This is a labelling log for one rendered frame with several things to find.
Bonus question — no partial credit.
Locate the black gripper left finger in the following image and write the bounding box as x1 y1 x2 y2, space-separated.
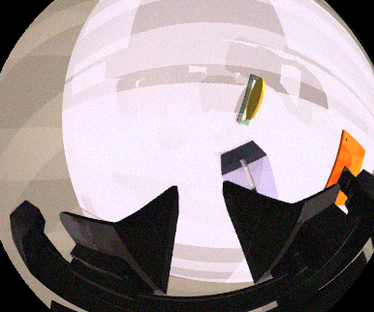
59 186 179 296

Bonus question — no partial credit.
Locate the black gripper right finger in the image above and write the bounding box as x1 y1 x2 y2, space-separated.
222 180 340 285

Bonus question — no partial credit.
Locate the thin gold disc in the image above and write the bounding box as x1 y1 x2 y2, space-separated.
245 78 265 120

